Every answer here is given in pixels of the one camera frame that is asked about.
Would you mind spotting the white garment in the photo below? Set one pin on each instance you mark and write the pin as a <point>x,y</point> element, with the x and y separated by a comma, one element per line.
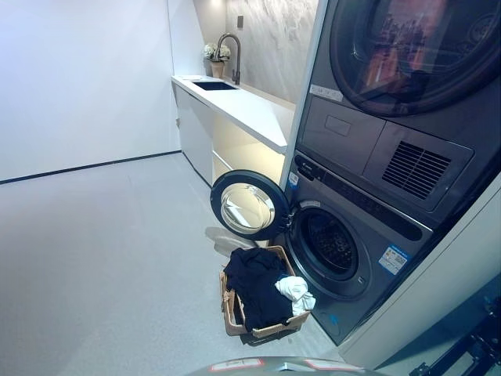
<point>296,291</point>

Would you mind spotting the dark wall switch plate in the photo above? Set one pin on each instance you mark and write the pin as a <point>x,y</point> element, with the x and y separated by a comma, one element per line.
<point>240,22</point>

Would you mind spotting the white flower pot plant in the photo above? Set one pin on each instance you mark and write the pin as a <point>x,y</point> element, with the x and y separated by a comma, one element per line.
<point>216,56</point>

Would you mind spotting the black undermount sink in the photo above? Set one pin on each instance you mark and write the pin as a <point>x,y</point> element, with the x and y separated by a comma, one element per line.
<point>214,85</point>

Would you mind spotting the round washing machine door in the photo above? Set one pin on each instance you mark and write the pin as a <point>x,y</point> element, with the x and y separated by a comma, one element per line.
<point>247,208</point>

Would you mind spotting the dark navy garment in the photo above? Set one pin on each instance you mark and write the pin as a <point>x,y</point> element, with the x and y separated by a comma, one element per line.
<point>256,288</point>

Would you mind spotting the grey front-load washing machine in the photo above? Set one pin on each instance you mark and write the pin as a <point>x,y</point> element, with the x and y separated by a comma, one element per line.
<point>391,250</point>

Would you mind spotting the white counter cabinet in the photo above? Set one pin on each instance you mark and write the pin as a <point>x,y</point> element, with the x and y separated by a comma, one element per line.
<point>219,117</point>

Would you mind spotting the curved metal faucet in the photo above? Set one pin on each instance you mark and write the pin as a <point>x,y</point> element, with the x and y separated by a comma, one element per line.
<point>233,55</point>

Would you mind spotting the grey robot torso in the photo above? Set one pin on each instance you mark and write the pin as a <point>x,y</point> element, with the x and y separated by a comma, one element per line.
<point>280,365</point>

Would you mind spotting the woven wicker laundry basket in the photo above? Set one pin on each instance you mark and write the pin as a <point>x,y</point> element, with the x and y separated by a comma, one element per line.
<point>274,333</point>

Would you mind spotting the white tall cabinet panel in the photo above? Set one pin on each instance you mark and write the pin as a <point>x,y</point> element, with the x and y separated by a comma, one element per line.
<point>422,301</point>

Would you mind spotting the grey stacked dryer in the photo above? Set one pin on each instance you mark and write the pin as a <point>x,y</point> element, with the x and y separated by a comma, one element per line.
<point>395,98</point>

